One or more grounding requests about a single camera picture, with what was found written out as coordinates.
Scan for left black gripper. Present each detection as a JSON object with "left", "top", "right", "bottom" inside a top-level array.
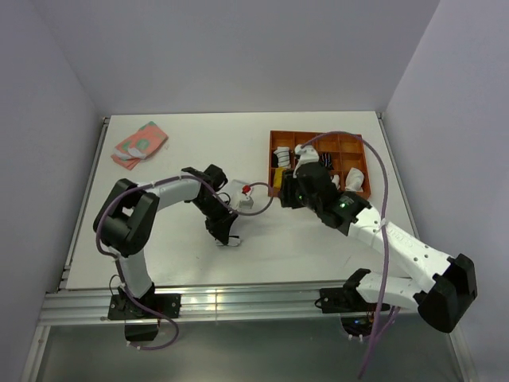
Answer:
[{"left": 191, "top": 195, "right": 238, "bottom": 245}]

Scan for black striped sock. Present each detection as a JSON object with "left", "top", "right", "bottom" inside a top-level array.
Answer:
[{"left": 321, "top": 153, "right": 333, "bottom": 170}]

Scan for white sock with black stripes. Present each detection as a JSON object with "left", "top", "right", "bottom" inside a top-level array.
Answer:
[{"left": 215, "top": 179, "right": 247, "bottom": 247}]

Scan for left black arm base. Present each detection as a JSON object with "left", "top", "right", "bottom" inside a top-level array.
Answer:
[{"left": 107, "top": 291, "right": 181, "bottom": 350}]

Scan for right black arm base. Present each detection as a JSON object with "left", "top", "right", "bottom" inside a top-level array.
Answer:
[{"left": 314, "top": 287, "right": 376, "bottom": 337}]

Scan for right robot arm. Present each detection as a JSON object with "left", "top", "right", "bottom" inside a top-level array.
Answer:
[{"left": 279, "top": 162, "right": 477, "bottom": 333}]

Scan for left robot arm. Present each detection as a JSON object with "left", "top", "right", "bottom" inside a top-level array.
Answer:
[{"left": 93, "top": 165, "right": 239, "bottom": 318}]

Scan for small white rolled socks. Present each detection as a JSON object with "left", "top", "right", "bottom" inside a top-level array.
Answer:
[{"left": 331, "top": 174, "right": 340, "bottom": 189}]

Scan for rolled yellow socks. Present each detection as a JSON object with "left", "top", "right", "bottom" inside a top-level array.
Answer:
[{"left": 272, "top": 167, "right": 286, "bottom": 189}]

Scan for rolled white striped socks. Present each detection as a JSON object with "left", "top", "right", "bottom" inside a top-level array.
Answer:
[{"left": 273, "top": 146, "right": 291, "bottom": 169}]

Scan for large white rolled socks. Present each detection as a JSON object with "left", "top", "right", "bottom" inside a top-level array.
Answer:
[{"left": 345, "top": 167, "right": 364, "bottom": 192}]

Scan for pink green patterned socks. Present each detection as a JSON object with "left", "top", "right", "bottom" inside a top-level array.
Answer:
[{"left": 111, "top": 121, "right": 168, "bottom": 170}]

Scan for orange compartment tray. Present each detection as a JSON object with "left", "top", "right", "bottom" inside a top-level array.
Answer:
[{"left": 269, "top": 131, "right": 371, "bottom": 199}]

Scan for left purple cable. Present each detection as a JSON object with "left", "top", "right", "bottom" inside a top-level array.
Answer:
[{"left": 96, "top": 173, "right": 275, "bottom": 351}]

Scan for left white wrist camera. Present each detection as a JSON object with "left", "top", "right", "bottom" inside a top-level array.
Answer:
[{"left": 234, "top": 190, "right": 254, "bottom": 211}]

